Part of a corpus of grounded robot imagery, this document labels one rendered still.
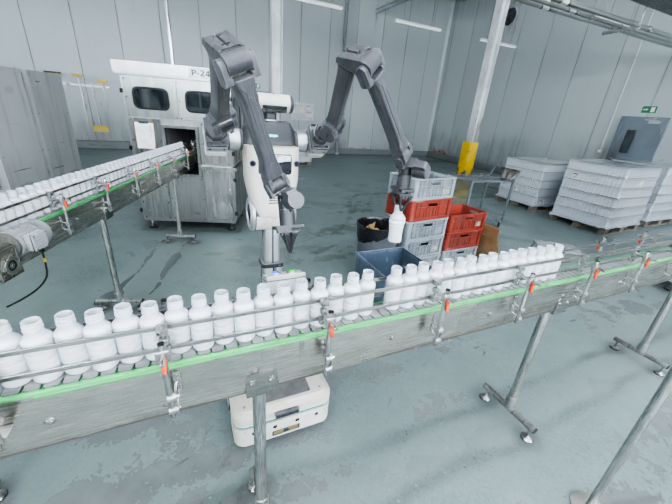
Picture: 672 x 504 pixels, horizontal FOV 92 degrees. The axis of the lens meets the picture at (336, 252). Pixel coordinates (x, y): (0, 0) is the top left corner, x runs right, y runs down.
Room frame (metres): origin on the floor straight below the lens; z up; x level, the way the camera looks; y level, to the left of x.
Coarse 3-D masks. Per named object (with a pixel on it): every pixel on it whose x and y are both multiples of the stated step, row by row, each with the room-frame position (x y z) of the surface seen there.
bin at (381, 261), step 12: (360, 252) 1.65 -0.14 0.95; (372, 252) 1.69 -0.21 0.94; (384, 252) 1.72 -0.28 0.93; (396, 252) 1.76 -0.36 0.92; (408, 252) 1.72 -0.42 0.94; (360, 264) 1.59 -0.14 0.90; (372, 264) 1.69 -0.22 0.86; (384, 264) 1.73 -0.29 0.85; (396, 264) 1.76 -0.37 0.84; (360, 276) 1.58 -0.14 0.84; (384, 276) 1.38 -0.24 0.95
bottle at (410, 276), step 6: (408, 264) 1.07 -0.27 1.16; (408, 270) 1.05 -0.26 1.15; (414, 270) 1.04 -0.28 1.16; (402, 276) 1.06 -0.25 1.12; (408, 276) 1.04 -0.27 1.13; (414, 276) 1.04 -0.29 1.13; (408, 282) 1.03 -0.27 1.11; (414, 282) 1.03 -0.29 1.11; (402, 288) 1.04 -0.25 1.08; (408, 288) 1.03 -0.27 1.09; (414, 288) 1.03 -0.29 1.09; (402, 294) 1.04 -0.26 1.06; (408, 294) 1.03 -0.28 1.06; (414, 294) 1.04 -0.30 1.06; (402, 300) 1.03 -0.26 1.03; (402, 306) 1.03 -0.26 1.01; (408, 306) 1.03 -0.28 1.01
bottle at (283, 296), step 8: (280, 288) 0.83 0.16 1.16; (288, 288) 0.84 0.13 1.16; (280, 296) 0.83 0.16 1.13; (288, 296) 0.84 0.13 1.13; (280, 304) 0.82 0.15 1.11; (280, 312) 0.82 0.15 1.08; (288, 312) 0.83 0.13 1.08; (280, 320) 0.82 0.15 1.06; (288, 320) 0.83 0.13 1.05; (280, 328) 0.82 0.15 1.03; (288, 328) 0.83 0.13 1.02
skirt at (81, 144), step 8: (80, 144) 10.27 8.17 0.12; (88, 144) 10.36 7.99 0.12; (96, 144) 10.45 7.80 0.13; (104, 144) 10.54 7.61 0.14; (112, 144) 10.64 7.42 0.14; (120, 144) 10.73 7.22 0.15; (128, 144) 10.83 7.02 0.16; (328, 152) 13.91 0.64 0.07; (344, 152) 14.23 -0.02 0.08; (352, 152) 14.39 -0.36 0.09; (360, 152) 14.56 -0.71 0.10; (368, 152) 14.73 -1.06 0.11; (376, 152) 14.91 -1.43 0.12; (384, 152) 15.09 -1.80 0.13; (416, 152) 15.85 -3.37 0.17; (424, 152) 16.05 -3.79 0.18
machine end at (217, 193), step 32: (128, 64) 4.06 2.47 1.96; (160, 64) 4.10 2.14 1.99; (128, 96) 4.08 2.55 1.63; (160, 96) 4.13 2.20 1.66; (192, 96) 4.18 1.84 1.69; (128, 128) 4.11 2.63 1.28; (160, 128) 4.12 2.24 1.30; (192, 128) 4.14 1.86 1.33; (224, 160) 4.22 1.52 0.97; (160, 192) 4.11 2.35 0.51; (192, 192) 4.17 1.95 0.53; (224, 192) 4.22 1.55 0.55
